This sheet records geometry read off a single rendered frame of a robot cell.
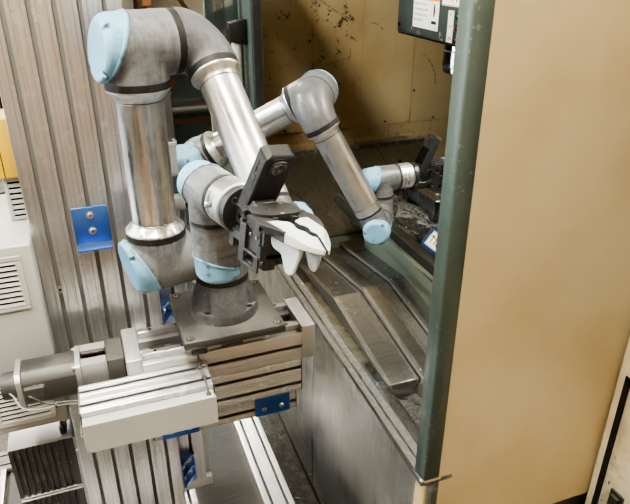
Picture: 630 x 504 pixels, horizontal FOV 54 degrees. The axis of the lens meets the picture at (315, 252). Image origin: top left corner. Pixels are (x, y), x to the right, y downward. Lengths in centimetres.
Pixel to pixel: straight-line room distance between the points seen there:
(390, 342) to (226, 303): 69
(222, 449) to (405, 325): 80
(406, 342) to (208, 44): 108
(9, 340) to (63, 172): 39
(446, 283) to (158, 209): 56
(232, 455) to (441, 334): 127
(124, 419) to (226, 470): 95
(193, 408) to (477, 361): 58
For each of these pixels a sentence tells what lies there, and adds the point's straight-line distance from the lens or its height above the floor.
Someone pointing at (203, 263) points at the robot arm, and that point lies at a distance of 101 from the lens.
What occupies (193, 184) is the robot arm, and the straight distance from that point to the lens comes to 97.
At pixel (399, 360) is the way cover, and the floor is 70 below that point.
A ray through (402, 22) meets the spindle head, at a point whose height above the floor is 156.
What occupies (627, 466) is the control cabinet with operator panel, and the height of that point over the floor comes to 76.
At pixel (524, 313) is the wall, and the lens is 123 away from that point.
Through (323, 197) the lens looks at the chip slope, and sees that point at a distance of 293.
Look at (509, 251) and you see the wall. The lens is 113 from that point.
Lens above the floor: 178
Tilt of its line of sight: 26 degrees down
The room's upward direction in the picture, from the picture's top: straight up
